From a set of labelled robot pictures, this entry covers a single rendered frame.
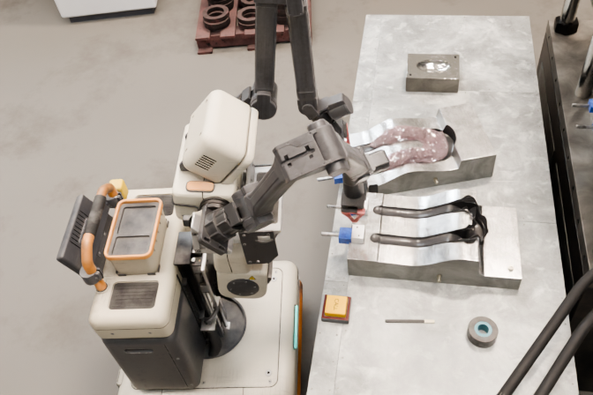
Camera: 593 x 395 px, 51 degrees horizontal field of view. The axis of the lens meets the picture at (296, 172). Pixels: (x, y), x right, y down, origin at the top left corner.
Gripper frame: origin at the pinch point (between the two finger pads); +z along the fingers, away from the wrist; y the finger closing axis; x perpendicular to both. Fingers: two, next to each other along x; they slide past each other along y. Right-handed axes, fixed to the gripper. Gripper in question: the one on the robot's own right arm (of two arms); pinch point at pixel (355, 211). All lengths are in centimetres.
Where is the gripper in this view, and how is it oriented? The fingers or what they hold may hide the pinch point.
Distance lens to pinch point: 183.2
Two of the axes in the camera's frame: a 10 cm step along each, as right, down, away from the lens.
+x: -9.8, -0.4, 1.9
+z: 1.2, 6.5, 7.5
